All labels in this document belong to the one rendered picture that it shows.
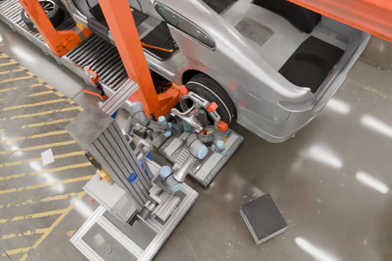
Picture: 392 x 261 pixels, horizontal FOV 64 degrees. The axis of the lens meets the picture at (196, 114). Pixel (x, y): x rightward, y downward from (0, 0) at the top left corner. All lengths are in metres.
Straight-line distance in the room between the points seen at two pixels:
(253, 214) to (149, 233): 1.16
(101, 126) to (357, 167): 3.25
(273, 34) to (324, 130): 1.47
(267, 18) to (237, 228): 2.58
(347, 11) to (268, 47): 2.69
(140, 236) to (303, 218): 1.86
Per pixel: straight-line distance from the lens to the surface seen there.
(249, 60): 2.80
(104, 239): 3.87
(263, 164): 4.16
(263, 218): 3.59
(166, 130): 3.19
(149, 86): 3.34
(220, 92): 3.29
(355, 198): 4.27
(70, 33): 5.03
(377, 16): 1.33
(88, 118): 2.27
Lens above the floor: 3.79
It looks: 57 degrees down
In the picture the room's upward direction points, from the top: 8 degrees counter-clockwise
